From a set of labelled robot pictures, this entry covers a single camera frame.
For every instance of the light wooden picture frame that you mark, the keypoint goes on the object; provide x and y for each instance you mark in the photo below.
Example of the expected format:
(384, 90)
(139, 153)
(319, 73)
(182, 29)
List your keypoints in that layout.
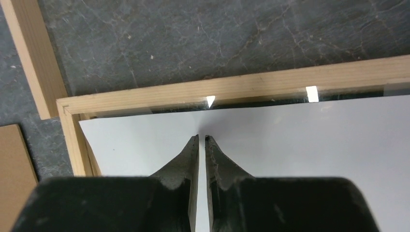
(343, 78)

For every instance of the brown backing board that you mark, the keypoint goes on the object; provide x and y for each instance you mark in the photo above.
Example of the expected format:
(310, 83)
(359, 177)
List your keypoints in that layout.
(17, 175)

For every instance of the wooden clothes rack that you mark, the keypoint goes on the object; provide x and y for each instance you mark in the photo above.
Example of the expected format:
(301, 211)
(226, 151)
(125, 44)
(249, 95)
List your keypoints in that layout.
(31, 39)

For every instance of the printed photo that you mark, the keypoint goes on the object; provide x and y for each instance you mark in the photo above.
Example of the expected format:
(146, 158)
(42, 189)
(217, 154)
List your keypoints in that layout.
(364, 140)

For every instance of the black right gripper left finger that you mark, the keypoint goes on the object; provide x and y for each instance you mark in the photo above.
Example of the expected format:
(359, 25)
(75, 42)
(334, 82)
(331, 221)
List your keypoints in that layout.
(162, 202)

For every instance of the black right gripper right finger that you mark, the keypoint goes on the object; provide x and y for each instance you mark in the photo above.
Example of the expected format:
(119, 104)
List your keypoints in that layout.
(240, 202)

